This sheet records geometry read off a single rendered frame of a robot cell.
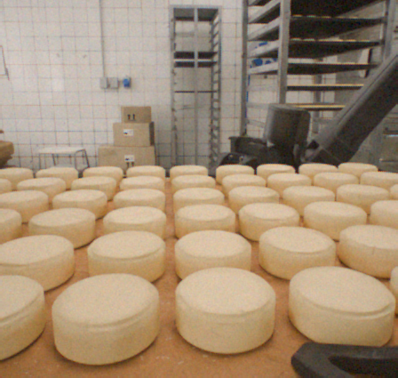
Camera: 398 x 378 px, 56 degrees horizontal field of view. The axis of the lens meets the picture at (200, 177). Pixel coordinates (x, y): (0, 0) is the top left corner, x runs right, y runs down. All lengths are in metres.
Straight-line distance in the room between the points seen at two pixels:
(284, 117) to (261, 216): 0.34
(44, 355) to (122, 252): 0.07
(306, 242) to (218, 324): 0.10
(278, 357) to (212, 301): 0.04
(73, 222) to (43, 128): 4.45
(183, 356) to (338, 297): 0.08
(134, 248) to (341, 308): 0.12
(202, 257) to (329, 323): 0.08
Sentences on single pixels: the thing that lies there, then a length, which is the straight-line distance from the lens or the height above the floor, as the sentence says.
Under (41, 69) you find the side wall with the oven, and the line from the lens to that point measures 4.72.
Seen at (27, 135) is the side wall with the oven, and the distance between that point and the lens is 4.81.
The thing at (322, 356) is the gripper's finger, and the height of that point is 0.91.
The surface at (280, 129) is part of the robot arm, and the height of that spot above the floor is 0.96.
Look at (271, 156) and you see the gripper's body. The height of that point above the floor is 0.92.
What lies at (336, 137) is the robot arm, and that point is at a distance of 0.65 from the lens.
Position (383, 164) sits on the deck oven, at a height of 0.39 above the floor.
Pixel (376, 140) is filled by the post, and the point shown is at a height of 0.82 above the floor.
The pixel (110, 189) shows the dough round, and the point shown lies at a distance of 0.42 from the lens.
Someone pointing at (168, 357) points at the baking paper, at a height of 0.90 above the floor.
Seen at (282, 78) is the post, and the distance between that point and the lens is 1.59.
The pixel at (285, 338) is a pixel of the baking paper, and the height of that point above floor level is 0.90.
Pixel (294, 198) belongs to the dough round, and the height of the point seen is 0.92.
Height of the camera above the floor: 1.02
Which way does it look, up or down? 13 degrees down
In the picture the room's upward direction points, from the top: straight up
